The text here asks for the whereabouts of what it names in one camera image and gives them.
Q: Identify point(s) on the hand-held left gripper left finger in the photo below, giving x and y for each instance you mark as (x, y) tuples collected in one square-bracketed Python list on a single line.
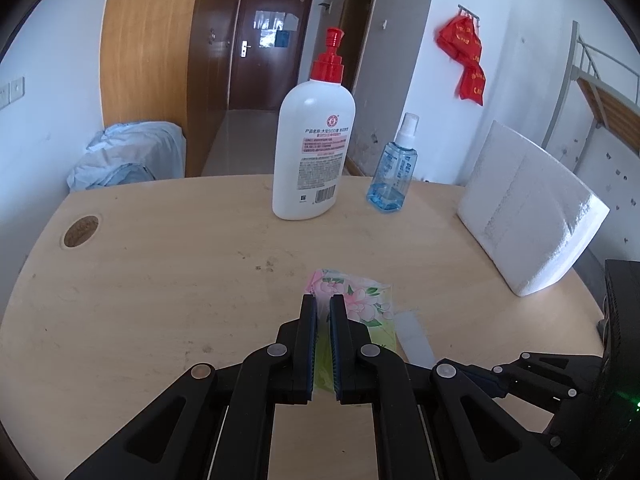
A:
[(312, 345)]

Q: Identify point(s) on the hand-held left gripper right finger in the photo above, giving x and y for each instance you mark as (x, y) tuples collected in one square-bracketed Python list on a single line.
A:
[(334, 350)]

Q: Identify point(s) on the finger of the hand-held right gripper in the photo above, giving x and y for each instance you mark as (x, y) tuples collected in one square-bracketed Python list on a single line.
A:
[(550, 362), (520, 385)]

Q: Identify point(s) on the floral tissue pack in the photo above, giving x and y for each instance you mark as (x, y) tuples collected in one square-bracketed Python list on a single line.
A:
[(370, 305)]

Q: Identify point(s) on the white foam box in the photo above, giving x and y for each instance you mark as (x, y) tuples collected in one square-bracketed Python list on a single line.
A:
[(530, 210)]

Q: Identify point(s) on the blue spray bottle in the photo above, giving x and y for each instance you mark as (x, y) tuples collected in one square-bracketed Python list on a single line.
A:
[(392, 180)]

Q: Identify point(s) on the white lotion bottle red pump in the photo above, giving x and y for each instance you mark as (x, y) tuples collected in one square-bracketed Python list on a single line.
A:
[(310, 160)]

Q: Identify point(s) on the grey metal bunk bed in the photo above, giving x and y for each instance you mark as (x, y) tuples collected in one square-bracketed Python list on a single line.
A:
[(607, 95)]

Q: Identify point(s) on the light blue cloth bundle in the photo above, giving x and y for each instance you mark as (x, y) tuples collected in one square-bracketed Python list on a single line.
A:
[(125, 155)]

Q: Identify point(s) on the dark brown entrance door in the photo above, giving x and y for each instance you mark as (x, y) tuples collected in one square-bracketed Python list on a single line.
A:
[(270, 75)]

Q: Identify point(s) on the blue door notice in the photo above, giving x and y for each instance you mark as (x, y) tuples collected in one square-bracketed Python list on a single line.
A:
[(276, 38)]

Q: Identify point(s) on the white door notice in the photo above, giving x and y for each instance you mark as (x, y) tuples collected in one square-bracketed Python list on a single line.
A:
[(275, 19)]

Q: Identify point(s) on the wooden wardrobe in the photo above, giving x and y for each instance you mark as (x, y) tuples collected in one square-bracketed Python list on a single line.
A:
[(145, 60)]

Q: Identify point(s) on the brown side door frame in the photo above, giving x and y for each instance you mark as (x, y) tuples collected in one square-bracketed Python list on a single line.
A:
[(365, 35)]

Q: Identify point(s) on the metal wall hook rack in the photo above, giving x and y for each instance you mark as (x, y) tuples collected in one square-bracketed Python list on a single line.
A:
[(469, 12)]

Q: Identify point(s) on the white wall socket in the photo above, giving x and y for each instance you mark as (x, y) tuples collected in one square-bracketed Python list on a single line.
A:
[(17, 89)]

